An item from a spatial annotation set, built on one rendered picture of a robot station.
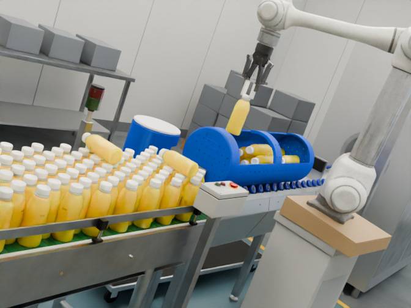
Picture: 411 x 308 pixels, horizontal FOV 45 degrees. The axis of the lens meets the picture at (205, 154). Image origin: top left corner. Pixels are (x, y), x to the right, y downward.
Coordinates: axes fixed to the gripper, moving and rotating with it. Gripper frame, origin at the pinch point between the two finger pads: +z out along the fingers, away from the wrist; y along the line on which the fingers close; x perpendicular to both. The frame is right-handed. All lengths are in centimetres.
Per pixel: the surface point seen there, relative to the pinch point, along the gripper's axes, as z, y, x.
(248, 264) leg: 117, 14, -97
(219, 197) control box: 36, -27, 36
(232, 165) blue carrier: 33.0, -6.4, 1.4
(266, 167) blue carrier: 34.5, -6.4, -29.2
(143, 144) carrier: 51, 60, -13
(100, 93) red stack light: 21, 40, 44
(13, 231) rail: 47, -14, 109
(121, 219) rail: 48, -14, 69
